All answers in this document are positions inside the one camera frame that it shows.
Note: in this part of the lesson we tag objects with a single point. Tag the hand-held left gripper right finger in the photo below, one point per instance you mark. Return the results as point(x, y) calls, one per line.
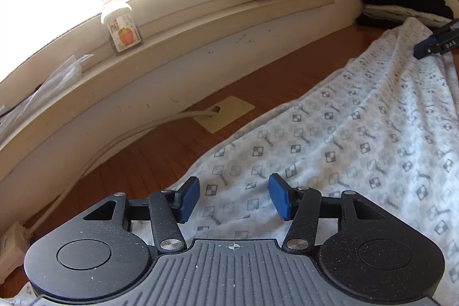
point(281, 198)

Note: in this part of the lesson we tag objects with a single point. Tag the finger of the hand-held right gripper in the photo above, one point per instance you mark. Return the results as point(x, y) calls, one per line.
point(426, 45)
point(448, 49)

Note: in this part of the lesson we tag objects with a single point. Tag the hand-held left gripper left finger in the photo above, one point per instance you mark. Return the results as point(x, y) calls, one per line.
point(188, 198)

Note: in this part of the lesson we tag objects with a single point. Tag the white printed pajama pants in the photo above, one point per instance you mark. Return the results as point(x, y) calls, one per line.
point(340, 134)

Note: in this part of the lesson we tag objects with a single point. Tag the folded white printed garment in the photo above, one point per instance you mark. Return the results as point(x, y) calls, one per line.
point(394, 11)

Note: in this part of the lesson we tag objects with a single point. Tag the flat black cloth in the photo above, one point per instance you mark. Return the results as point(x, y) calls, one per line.
point(373, 21)

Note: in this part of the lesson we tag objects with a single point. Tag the cream window sill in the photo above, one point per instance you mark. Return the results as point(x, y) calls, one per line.
point(197, 26)

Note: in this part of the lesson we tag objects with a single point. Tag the clear bottle with orange label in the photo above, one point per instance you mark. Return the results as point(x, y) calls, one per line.
point(123, 33)

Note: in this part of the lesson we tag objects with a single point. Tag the clear plastic bag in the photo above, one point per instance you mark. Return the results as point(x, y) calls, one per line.
point(61, 73)

